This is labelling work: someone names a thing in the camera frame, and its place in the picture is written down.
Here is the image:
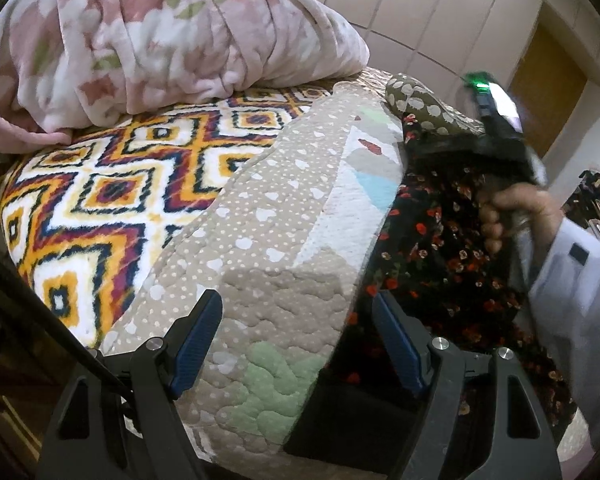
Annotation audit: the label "black red floral dress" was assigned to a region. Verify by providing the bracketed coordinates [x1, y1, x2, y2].
[284, 112, 579, 461]

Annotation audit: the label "cluttered clothes rack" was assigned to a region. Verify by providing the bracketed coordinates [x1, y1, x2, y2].
[562, 170, 600, 241]

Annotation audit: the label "right hand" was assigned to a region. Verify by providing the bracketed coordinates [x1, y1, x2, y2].
[479, 183, 564, 260]

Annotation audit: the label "brown wooden door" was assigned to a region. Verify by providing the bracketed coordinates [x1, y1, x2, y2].
[509, 24, 588, 156]

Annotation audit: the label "olive white dotted pillow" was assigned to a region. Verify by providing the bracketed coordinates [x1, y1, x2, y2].
[385, 74, 484, 136]

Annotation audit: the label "white wardrobe doors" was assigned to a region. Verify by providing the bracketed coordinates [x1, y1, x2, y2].
[318, 0, 543, 99]

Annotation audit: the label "orange geometric pattern blanket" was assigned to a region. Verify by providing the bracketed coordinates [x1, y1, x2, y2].
[0, 81, 332, 347]

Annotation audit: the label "beige polka dot quilt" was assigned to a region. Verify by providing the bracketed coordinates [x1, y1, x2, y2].
[102, 77, 422, 479]

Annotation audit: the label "pink floral fleece blanket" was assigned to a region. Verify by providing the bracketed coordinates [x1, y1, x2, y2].
[0, 0, 370, 154]

